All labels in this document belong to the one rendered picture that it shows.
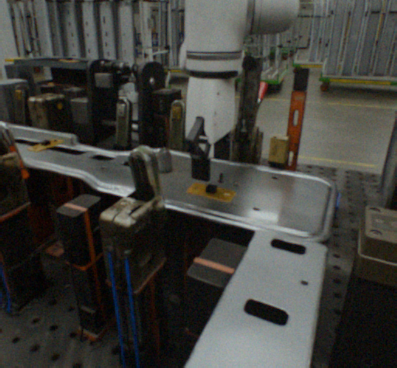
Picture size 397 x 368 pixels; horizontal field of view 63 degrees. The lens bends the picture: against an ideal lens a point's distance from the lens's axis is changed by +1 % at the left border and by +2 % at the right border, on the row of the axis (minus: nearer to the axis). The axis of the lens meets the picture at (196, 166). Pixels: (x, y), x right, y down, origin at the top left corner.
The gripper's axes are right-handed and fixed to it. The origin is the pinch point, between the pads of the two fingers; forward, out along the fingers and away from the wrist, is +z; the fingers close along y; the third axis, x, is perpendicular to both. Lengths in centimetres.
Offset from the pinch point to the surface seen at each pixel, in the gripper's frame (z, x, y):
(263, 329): 5.1, 15.7, 24.1
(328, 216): 5.8, 19.6, -1.0
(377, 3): -49, 31, -730
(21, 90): -4, -70, -18
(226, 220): 5.8, 5.5, 7.0
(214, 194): 5.2, 1.1, 1.3
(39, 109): 1, -61, -16
